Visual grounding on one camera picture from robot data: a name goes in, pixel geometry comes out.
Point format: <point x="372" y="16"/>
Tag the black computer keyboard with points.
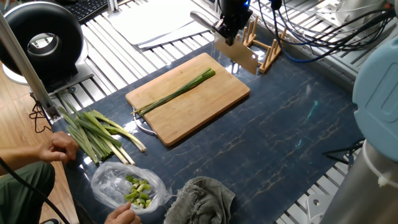
<point x="87" y="9"/>

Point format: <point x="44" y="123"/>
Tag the clear plastic bag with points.
<point x="109" y="186"/>

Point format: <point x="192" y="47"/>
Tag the long green scallion leaves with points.
<point x="183" y="88"/>

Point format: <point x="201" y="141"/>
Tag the metal plate with holes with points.
<point x="329" y="18"/>

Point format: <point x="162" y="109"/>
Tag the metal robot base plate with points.
<point x="315" y="207"/>

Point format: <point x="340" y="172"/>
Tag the steel cleaver knife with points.
<point x="239" y="56"/>

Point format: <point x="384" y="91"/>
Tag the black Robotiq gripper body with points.
<point x="233" y="9"/>

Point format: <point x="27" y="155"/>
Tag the bunch of green scallion stalks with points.
<point x="90" y="143"/>

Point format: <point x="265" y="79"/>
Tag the chopped scallion pieces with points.
<point x="140" y="196"/>

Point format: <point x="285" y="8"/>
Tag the white paper sheets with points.
<point x="155" y="21"/>

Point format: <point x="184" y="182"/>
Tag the person's right hand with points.
<point x="122" y="216"/>

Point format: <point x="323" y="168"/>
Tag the grey-green cloth rag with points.
<point x="202" y="202"/>

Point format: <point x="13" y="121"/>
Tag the wooden peg rack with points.
<point x="269" y="60"/>

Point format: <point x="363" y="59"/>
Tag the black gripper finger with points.
<point x="228" y="31"/>
<point x="243" y="21"/>

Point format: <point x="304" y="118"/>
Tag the wooden cutting board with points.
<point x="192" y="109"/>

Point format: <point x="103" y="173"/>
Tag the person's left hand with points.
<point x="57" y="147"/>

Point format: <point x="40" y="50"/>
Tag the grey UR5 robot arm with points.
<point x="373" y="93"/>

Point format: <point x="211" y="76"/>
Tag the green trousers leg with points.
<point x="21" y="193"/>

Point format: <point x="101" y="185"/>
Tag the person's left forearm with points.
<point x="18" y="158"/>

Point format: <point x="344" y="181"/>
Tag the aluminium frame post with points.
<point x="25" y="68"/>

